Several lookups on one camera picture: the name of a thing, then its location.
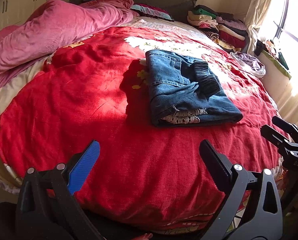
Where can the pile of folded clothes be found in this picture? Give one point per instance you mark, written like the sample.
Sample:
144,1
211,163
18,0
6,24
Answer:
220,27

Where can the cream curtain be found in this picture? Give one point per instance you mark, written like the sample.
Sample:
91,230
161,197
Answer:
254,19

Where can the cluttered windowsill items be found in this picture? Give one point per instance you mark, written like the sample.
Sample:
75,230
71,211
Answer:
275,56

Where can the pink quilt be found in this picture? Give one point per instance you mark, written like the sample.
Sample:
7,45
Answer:
53,25

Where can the person's left hand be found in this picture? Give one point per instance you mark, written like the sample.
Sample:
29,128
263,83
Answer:
146,236

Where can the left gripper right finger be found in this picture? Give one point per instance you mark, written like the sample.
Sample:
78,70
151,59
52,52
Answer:
251,208

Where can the window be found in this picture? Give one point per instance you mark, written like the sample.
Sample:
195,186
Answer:
281,25

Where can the blue denim lace-trimmed pants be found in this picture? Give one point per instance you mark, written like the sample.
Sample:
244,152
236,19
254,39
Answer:
184,91

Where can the red floral bedspread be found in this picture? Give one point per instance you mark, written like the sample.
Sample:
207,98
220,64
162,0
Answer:
97,89

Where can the bag of light clothes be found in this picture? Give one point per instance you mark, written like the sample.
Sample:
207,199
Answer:
250,64

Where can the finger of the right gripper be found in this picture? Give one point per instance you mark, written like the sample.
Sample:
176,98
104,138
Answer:
277,139
291,129

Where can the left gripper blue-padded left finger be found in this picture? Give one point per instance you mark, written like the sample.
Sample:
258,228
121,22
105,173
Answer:
47,208

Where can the colourful patterned pillow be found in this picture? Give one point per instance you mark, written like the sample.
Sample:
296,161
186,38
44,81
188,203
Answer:
153,12

